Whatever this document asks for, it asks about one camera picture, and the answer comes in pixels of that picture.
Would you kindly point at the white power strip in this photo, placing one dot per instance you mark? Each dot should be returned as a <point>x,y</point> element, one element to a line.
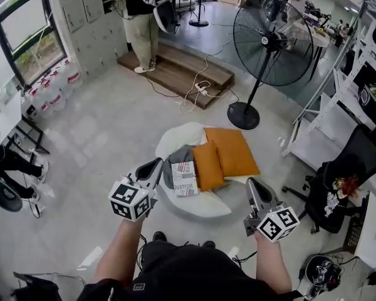
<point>202,88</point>

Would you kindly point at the white desk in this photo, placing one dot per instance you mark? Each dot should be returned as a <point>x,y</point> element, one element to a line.
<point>373,230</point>

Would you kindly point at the large orange cushion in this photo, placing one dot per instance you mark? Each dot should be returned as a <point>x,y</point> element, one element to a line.
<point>235,150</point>

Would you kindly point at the grey locker cabinet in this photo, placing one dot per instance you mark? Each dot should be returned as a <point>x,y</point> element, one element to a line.
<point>91,33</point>

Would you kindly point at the black office chair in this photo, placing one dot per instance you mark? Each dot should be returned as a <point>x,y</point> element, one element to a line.
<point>347,174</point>

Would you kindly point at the wooden step platform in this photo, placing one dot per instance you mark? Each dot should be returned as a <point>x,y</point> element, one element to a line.
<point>178,71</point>

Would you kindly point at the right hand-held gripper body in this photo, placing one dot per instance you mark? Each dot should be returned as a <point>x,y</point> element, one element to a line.
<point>269,212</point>

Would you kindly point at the person's black shoe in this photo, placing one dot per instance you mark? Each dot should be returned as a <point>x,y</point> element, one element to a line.
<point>208,244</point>
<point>159,236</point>

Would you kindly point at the black floor stand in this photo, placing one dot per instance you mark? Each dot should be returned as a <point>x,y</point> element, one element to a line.
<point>199,17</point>

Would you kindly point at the small orange cushion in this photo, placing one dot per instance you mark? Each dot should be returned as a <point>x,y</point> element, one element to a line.
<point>208,168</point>

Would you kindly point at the black framed window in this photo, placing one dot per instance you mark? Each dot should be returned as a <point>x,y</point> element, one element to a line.
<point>25,27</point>

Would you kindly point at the large black pedestal fan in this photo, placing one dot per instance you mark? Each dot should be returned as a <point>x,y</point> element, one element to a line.
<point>271,39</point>

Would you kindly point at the black round fan head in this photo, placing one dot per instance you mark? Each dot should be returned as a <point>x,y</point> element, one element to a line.
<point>3,196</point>

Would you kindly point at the white beanbag seat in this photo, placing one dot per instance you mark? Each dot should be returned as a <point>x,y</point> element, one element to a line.
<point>181,135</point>

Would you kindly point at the grey cloth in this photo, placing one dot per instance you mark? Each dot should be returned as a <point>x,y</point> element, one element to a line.
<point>175,157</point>

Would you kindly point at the person's left forearm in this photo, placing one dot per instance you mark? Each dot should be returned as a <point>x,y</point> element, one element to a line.
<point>122,252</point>

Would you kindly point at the group of water jugs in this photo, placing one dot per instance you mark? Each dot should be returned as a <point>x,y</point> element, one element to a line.
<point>56,89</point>

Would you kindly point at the white side table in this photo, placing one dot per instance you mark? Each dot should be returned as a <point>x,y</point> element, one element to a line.
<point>9,118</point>

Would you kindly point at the person's right forearm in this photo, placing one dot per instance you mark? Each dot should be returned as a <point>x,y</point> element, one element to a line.
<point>272,262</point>

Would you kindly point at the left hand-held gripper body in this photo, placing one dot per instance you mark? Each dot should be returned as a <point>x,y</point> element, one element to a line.
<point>130,196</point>

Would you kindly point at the person's black shirt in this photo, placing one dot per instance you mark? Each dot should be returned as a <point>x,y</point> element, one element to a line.
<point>191,274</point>

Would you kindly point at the white shell device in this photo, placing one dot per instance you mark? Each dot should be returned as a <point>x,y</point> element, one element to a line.
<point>166,17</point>

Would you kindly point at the white metal shelf rack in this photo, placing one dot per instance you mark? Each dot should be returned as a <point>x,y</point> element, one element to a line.
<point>332,111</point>

